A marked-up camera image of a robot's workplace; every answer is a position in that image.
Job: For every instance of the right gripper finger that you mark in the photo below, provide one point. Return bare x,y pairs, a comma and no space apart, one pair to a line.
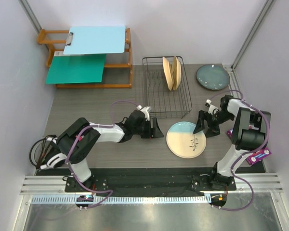
212,131
200,125

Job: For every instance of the wooden shelf rack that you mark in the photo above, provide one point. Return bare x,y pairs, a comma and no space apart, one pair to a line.
43,40

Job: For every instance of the light blue clipboard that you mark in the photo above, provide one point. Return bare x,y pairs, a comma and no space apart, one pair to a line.
95,40

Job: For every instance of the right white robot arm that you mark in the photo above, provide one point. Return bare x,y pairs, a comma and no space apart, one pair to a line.
250,134

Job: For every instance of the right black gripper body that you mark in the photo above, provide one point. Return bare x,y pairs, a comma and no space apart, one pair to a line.
219,117

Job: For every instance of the blue and cream plate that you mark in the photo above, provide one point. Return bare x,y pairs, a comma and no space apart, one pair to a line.
183,142

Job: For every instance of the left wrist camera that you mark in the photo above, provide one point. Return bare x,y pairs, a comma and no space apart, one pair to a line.
145,110

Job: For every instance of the green board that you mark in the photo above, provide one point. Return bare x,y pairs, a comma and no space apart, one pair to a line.
74,69

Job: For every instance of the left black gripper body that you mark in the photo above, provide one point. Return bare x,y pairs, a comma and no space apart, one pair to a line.
144,130

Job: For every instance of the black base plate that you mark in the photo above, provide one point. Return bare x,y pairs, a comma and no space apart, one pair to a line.
147,181

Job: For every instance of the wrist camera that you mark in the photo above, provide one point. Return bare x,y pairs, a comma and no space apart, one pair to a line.
145,110
211,108

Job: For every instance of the dark teal glazed plate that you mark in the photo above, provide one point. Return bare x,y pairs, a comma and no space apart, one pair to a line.
212,77

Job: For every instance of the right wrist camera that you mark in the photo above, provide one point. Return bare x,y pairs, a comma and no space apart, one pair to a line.
211,108

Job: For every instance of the purple printed box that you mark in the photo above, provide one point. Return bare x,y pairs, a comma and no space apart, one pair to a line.
257,154

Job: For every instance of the beige bird plate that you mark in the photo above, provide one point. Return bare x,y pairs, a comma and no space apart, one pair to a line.
168,72
176,72

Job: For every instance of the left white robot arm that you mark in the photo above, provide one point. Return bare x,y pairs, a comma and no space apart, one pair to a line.
75,143

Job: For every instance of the white slotted cable duct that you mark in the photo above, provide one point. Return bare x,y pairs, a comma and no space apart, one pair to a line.
87,199

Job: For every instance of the black wire dish rack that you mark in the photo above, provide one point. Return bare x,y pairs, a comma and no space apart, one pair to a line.
165,103

